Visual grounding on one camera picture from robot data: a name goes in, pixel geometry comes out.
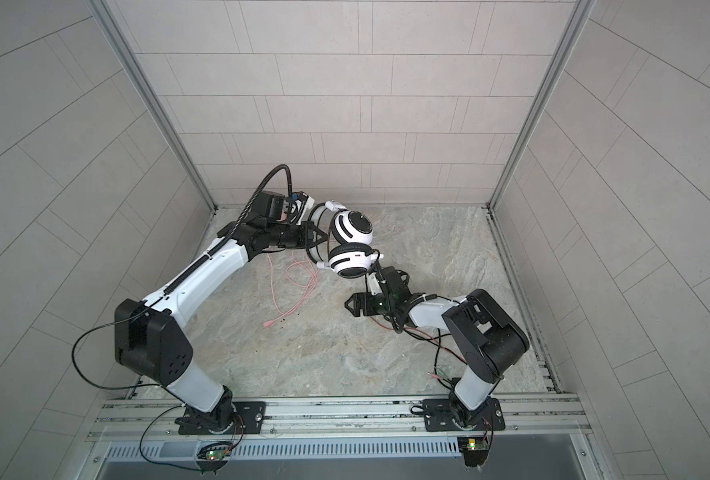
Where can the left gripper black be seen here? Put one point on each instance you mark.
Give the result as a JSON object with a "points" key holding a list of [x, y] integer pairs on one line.
{"points": [[304, 235]]}

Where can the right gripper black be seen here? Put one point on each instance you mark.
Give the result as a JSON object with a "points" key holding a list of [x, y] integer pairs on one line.
{"points": [[358, 304]]}

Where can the white black headphones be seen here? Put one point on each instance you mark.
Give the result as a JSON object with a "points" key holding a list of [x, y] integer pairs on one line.
{"points": [[348, 251]]}

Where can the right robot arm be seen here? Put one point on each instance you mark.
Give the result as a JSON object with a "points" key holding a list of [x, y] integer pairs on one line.
{"points": [[488, 339]]}

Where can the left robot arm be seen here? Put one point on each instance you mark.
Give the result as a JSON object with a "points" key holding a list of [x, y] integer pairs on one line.
{"points": [[149, 336]]}

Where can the right controller circuit board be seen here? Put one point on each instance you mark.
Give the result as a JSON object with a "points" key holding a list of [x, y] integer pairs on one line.
{"points": [[474, 450]]}

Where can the controller circuit board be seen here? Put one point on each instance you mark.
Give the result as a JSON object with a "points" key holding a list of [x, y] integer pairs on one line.
{"points": [[215, 452], [474, 450]]}

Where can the left controller circuit board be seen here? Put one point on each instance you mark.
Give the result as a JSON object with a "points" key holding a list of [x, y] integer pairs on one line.
{"points": [[215, 452]]}

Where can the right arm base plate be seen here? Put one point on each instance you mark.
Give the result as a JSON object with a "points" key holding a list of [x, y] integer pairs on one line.
{"points": [[445, 415]]}

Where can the white slotted cable duct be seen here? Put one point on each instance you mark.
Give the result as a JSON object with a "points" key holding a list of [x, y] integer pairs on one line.
{"points": [[185, 452]]}

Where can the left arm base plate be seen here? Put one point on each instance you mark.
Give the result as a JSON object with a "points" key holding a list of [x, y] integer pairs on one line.
{"points": [[244, 417]]}

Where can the aluminium mounting rail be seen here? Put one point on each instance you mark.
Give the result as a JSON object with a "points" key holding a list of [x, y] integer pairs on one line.
{"points": [[339, 417]]}

